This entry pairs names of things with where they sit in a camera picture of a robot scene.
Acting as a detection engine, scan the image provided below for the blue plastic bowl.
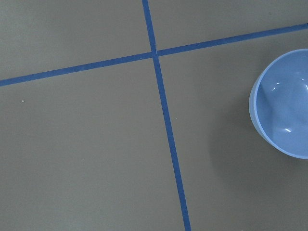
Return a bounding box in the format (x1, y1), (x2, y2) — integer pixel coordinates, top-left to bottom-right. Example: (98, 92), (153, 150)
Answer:
(249, 49), (308, 159)

